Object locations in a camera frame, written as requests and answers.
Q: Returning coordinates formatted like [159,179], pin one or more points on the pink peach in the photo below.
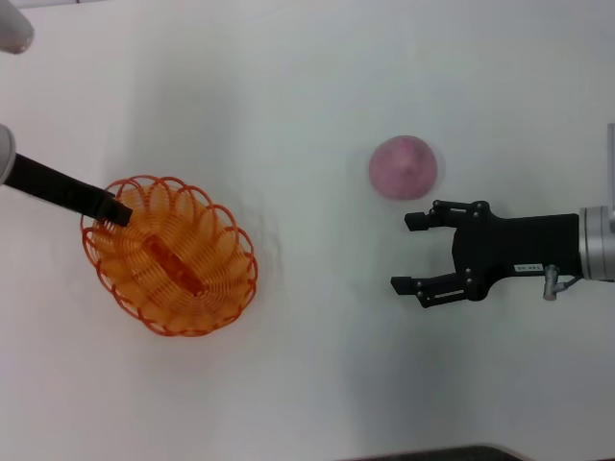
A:
[403,168]

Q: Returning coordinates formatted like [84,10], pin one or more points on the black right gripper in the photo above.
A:
[516,245]

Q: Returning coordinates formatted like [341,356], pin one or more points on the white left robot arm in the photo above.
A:
[6,153]

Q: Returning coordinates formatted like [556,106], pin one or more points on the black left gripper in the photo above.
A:
[48,185]

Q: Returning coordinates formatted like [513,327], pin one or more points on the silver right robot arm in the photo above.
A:
[598,242]

